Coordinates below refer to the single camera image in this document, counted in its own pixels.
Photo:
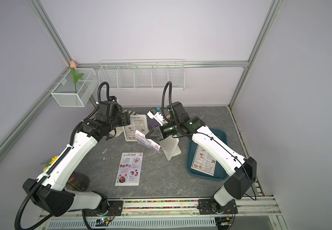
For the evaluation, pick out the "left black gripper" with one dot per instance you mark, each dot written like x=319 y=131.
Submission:
x=125 y=118

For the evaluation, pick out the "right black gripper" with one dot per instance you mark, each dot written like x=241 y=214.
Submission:
x=154 y=137

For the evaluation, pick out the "white menu holder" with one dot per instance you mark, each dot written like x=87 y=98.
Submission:
x=135 y=128
x=170 y=147

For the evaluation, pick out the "yellow header menu sheet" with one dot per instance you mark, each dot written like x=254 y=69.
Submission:
x=203 y=162
x=136 y=128

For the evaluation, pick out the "red special menu sheet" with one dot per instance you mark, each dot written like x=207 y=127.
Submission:
x=129 y=171

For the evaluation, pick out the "teal plastic tray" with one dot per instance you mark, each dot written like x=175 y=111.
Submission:
x=219 y=175

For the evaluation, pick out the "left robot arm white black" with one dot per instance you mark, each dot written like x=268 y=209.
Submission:
x=48 y=191

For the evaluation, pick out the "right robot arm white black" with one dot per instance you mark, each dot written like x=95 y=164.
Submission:
x=175 y=123

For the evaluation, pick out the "purple pink spoon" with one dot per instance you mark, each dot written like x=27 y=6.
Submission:
x=154 y=124

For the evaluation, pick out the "pink artificial tulip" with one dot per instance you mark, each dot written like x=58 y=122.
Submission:
x=75 y=76

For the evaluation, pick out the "dark flower vase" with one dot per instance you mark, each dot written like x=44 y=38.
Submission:
x=77 y=182

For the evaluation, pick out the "yellow sunflower bouquet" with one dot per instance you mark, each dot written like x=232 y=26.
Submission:
x=48 y=163

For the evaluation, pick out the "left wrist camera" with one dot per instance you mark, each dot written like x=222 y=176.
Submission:
x=110 y=108

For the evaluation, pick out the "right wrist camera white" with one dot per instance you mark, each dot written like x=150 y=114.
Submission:
x=155 y=114

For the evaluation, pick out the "white wire wall rack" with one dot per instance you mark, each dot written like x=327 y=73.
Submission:
x=142 y=74

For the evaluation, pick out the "white mesh wall basket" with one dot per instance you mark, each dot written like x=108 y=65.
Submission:
x=64 y=92

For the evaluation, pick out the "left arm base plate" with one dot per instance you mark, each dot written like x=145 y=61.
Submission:
x=107 y=208

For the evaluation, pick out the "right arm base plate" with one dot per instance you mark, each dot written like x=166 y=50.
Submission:
x=209 y=207

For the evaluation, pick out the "aluminium front rail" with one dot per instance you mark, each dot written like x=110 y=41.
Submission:
x=154 y=213

